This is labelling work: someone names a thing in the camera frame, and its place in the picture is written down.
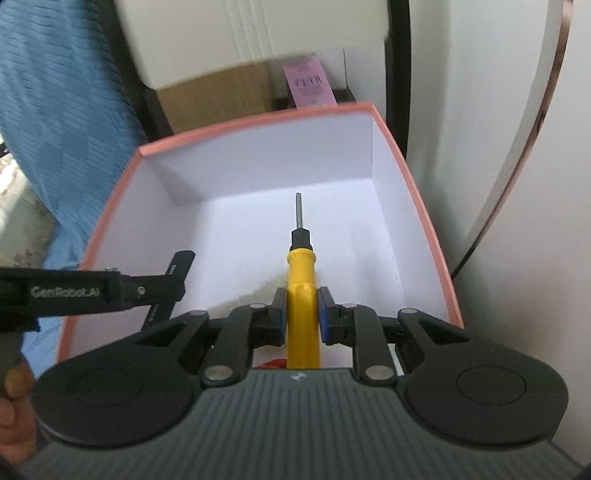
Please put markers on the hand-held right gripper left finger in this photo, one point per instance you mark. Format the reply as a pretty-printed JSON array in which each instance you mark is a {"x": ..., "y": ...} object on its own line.
[{"x": 278, "y": 316}]

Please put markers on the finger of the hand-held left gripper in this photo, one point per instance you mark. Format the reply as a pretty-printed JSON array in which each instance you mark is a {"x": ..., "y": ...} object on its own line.
[{"x": 152, "y": 290}]

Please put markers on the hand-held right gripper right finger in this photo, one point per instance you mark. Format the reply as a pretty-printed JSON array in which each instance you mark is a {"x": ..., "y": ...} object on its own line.
[{"x": 323, "y": 318}]

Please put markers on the black stick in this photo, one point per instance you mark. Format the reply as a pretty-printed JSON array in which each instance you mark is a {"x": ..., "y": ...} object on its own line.
[{"x": 182, "y": 263}]

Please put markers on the yellow screwdriver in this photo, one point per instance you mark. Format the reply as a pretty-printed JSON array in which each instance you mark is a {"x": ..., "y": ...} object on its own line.
[{"x": 302, "y": 277}]

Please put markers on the pink cardboard box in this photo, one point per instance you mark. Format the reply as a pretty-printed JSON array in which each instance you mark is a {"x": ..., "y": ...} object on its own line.
[{"x": 231, "y": 221}]

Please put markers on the person's left hand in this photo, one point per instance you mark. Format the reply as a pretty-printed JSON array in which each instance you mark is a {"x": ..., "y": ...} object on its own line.
[{"x": 16, "y": 424}]

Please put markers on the floral bed sheet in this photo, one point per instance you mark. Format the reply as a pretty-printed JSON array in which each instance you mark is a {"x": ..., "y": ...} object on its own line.
[{"x": 18, "y": 221}]

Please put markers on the blue quilted blanket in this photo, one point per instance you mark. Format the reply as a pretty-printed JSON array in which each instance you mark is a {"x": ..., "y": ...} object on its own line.
[{"x": 60, "y": 115}]

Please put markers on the brown cardboard box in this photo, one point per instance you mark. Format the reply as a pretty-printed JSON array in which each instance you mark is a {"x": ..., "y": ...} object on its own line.
[{"x": 217, "y": 101}]

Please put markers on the pink paper label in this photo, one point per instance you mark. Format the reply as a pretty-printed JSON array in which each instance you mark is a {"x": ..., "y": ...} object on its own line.
[{"x": 308, "y": 83}]

